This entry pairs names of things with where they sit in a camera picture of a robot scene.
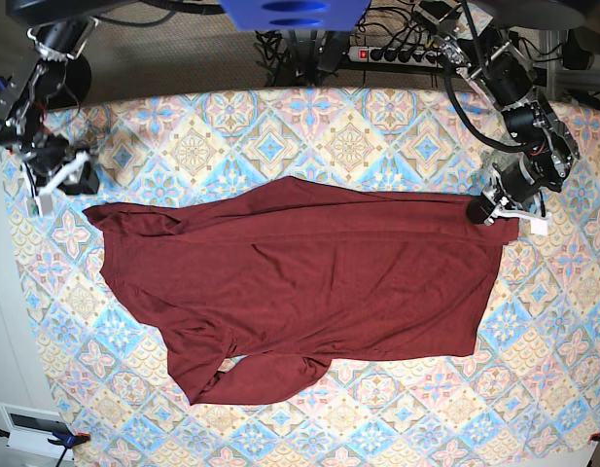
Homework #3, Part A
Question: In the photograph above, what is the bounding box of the dark red t-shirt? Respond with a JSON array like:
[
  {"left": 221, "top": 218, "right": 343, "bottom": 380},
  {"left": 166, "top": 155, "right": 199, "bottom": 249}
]
[{"left": 85, "top": 177, "right": 518, "bottom": 405}]

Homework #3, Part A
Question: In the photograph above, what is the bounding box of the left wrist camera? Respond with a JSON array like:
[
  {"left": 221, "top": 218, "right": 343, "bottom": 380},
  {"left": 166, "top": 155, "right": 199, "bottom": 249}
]
[{"left": 528, "top": 214, "right": 551, "bottom": 236}]

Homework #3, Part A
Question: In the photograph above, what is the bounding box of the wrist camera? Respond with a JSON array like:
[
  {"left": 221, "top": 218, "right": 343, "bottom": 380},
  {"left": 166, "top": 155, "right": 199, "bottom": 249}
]
[
  {"left": 26, "top": 195, "right": 53, "bottom": 217},
  {"left": 528, "top": 214, "right": 551, "bottom": 236}
]

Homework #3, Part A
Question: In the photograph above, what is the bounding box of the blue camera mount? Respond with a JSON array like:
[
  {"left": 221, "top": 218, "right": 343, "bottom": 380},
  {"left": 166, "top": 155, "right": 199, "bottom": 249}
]
[{"left": 220, "top": 0, "right": 371, "bottom": 32}]

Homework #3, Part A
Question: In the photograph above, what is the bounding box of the white wall vent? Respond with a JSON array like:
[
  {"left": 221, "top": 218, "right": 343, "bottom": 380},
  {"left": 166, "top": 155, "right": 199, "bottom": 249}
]
[{"left": 0, "top": 403, "right": 69, "bottom": 461}]

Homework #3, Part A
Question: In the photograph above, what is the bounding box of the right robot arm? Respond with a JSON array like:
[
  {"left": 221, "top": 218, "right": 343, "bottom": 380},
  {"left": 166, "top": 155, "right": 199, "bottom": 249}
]
[{"left": 0, "top": 17, "right": 99, "bottom": 197}]

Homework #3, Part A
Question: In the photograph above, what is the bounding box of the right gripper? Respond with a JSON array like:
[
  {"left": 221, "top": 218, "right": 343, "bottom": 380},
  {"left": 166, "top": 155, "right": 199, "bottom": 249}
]
[{"left": 17, "top": 134, "right": 100, "bottom": 196}]

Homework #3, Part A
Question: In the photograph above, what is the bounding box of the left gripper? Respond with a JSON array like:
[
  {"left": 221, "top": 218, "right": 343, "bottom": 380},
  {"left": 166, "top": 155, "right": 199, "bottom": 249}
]
[{"left": 466, "top": 160, "right": 547, "bottom": 226}]

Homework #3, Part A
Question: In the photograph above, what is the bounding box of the blue clamp lower left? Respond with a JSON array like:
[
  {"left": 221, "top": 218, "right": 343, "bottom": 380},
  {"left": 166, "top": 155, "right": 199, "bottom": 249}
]
[{"left": 0, "top": 426, "right": 90, "bottom": 463}]

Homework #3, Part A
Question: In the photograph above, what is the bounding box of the black round stool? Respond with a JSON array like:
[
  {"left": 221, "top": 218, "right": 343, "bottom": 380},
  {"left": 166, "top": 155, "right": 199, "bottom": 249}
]
[{"left": 62, "top": 54, "right": 92, "bottom": 107}]

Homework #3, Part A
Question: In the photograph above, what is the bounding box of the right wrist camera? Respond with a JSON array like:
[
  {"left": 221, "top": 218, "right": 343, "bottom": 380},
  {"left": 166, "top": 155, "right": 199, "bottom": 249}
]
[{"left": 26, "top": 195, "right": 53, "bottom": 217}]

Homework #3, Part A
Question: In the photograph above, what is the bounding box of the white power strip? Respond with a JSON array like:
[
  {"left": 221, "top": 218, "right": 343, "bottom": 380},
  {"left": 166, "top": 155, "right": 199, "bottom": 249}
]
[{"left": 347, "top": 46, "right": 440, "bottom": 67}]

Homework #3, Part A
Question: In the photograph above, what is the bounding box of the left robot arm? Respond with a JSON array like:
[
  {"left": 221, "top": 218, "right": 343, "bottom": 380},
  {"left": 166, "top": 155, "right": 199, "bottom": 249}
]
[{"left": 433, "top": 30, "right": 581, "bottom": 225}]

